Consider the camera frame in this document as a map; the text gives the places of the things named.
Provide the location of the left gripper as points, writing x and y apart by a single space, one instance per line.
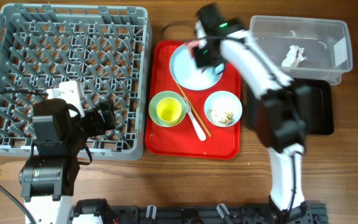
94 116

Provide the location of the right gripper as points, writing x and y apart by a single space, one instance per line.
201 61

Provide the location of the light blue round plate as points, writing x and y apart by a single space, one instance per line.
185 72

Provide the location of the wooden chopstick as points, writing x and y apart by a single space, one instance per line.
193 110

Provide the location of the light blue bowl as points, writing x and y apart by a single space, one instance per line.
224 100

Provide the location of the rice and nut scraps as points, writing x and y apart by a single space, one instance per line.
221 117

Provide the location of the green bowl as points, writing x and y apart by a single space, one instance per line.
153 107

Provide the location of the yellow plastic cup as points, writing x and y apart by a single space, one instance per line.
169 110

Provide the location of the white plastic fork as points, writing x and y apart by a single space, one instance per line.
200 133

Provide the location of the white tissue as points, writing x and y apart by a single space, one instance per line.
294 57

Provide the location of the red snack wrapper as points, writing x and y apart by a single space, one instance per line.
194 45

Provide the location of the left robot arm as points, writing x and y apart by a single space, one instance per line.
48 177

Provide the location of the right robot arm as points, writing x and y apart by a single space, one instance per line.
281 123

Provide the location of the grey plastic dishwasher rack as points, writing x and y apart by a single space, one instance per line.
105 48

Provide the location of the red plastic tray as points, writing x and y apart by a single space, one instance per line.
181 139

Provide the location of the clear plastic bin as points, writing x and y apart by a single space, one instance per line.
326 44

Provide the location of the black plastic tray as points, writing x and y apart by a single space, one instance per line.
322 122

